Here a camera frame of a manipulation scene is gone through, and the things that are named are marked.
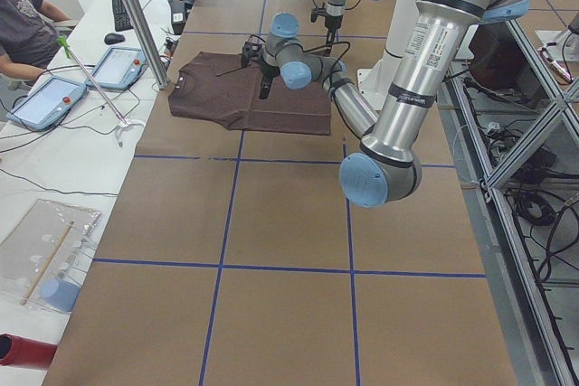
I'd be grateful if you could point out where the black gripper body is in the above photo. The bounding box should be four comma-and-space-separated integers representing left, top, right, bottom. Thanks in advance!
325, 14, 343, 29
259, 59, 279, 80

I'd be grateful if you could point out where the brown t-shirt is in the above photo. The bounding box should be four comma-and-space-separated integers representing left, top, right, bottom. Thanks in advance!
168, 52, 331, 136

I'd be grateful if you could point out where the black box with label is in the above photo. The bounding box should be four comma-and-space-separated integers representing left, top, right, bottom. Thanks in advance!
168, 0, 187, 35

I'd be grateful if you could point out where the far blue teach pendant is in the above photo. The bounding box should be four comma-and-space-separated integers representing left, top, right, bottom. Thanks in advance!
90, 46, 147, 90

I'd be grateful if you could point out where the blue teach pendant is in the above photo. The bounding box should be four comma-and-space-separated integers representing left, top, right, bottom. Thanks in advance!
90, 46, 147, 90
7, 77, 87, 131

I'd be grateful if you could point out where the black keyboard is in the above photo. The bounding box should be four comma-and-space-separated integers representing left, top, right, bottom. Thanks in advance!
111, 0, 133, 32

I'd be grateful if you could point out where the black computer mouse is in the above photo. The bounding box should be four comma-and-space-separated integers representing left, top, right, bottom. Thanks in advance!
103, 33, 126, 45

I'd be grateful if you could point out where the reacher grabber stick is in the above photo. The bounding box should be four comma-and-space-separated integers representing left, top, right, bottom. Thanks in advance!
57, 36, 146, 147

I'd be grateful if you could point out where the near blue teach pendant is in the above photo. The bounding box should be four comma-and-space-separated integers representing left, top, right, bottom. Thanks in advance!
7, 77, 87, 131

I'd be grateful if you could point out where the seated person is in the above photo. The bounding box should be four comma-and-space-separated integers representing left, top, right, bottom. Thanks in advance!
1, 0, 70, 81

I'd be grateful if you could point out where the clear plastic bag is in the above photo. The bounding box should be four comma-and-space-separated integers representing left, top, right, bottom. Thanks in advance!
1, 200, 101, 314

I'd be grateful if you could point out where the blue plastic cup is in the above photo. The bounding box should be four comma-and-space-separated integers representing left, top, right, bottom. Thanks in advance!
40, 278, 81, 313

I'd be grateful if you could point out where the wooden stick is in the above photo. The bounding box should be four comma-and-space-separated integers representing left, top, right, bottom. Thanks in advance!
19, 221, 74, 306

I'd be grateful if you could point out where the red cylinder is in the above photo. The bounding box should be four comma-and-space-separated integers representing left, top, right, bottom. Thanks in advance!
1, 334, 58, 370

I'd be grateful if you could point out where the white column pedestal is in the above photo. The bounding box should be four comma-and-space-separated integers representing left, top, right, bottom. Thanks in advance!
356, 0, 435, 113

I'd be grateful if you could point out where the aluminium frame post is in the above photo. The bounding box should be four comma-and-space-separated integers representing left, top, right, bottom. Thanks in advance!
122, 0, 169, 89

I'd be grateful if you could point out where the aluminium frame rail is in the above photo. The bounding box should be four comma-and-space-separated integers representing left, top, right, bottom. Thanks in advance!
439, 6, 578, 385

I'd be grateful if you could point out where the bundle of black cables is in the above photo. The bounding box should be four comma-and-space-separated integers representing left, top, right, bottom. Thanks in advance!
465, 78, 579, 278

